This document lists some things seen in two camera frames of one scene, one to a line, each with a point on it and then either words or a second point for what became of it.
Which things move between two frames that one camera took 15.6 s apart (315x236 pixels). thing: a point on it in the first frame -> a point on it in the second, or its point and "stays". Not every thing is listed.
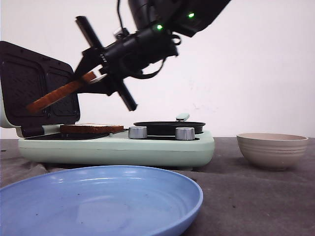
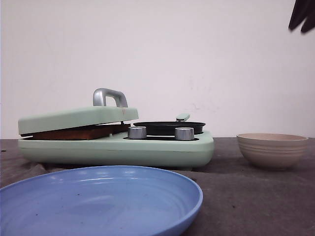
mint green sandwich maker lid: [26, 74] -> [109, 106]
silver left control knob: [138, 132] stays
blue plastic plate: [98, 200] stays
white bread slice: [62, 94] -> [89, 134]
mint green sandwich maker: [115, 149] stays
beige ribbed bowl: [272, 151] stays
